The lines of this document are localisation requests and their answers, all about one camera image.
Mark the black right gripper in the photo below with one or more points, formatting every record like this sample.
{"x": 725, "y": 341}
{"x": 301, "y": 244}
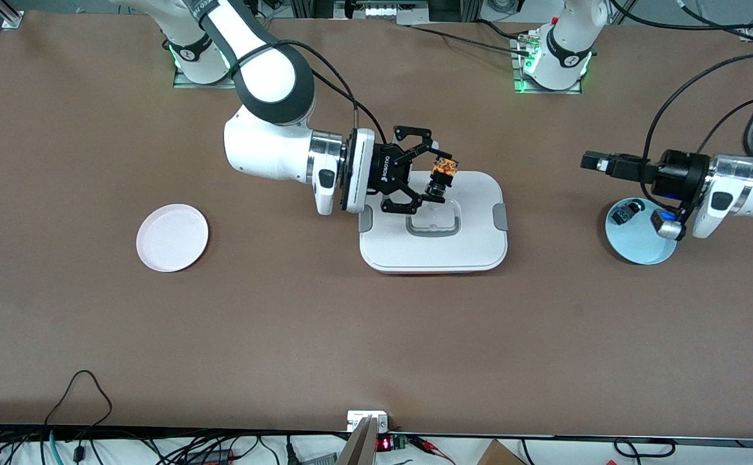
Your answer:
{"x": 386, "y": 171}

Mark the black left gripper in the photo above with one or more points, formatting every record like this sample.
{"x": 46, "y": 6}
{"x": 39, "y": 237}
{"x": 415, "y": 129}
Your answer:
{"x": 679, "y": 173}

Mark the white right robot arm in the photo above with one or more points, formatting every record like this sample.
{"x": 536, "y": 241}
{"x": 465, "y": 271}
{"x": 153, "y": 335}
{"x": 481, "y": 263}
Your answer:
{"x": 267, "y": 74}

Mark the black blue small battery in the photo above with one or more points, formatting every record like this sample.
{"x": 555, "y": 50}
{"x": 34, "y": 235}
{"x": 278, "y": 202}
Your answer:
{"x": 623, "y": 214}

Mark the light blue round plate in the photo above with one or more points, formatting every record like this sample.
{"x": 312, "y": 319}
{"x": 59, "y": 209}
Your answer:
{"x": 635, "y": 248}

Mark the pale pink round plate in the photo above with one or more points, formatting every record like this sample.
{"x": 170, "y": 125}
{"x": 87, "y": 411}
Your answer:
{"x": 173, "y": 239}

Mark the red digit display module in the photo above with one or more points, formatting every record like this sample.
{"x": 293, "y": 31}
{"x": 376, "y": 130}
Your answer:
{"x": 384, "y": 444}

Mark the brown cardboard piece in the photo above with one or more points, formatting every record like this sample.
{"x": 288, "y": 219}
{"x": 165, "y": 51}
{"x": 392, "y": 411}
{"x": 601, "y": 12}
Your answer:
{"x": 499, "y": 455}

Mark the black power adapter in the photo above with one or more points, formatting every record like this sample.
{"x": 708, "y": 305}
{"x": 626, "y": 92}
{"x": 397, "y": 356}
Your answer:
{"x": 208, "y": 457}

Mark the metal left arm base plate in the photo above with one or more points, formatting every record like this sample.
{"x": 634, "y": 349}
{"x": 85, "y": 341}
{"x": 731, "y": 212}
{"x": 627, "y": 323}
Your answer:
{"x": 517, "y": 71}

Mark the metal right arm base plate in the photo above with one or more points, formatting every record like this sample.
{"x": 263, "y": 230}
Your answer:
{"x": 179, "y": 81}

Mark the aluminium bracket with profile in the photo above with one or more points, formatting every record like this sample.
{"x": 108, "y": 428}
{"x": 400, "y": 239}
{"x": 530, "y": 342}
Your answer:
{"x": 360, "y": 445}

